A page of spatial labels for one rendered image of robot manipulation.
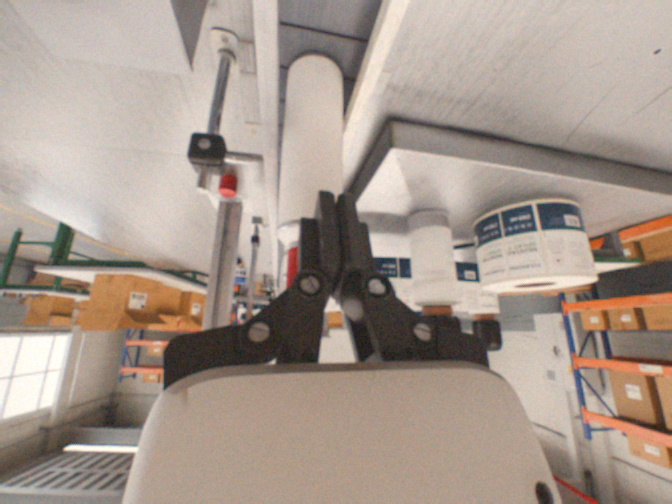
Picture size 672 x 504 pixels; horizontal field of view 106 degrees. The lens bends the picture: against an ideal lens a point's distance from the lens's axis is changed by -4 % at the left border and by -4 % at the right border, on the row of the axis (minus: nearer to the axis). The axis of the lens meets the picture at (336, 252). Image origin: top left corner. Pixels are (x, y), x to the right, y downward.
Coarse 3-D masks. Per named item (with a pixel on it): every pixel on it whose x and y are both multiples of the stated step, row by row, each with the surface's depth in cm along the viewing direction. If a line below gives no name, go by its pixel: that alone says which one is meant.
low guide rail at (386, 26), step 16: (384, 0) 17; (400, 0) 16; (384, 16) 17; (400, 16) 17; (384, 32) 18; (368, 48) 20; (384, 48) 19; (368, 64) 20; (368, 80) 21; (352, 96) 25; (368, 96) 23; (352, 112) 25; (352, 128) 27
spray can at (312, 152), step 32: (320, 64) 22; (288, 96) 23; (320, 96) 21; (288, 128) 21; (320, 128) 20; (288, 160) 20; (320, 160) 20; (288, 192) 19; (288, 224) 19; (288, 256) 19
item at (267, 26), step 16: (256, 0) 12; (272, 0) 12; (256, 16) 13; (272, 16) 13; (256, 32) 13; (272, 32) 13; (256, 48) 14; (272, 48) 14; (272, 64) 15; (272, 80) 16; (272, 96) 17; (272, 112) 19; (272, 128) 20; (272, 144) 22; (272, 160) 24; (272, 176) 27; (272, 192) 30; (272, 208) 34; (272, 224) 39; (272, 240) 47; (272, 256) 57
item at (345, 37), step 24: (288, 0) 19; (312, 0) 19; (336, 0) 19; (360, 0) 19; (288, 24) 21; (312, 24) 20; (336, 24) 20; (360, 24) 20; (288, 48) 22; (312, 48) 22; (336, 48) 22; (360, 48) 22
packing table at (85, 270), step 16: (64, 224) 180; (64, 240) 180; (48, 272) 174; (64, 272) 174; (80, 272) 173; (96, 272) 172; (112, 272) 172; (128, 272) 171; (144, 272) 171; (160, 272) 179; (176, 272) 209; (192, 272) 381; (192, 288) 241; (240, 288) 379
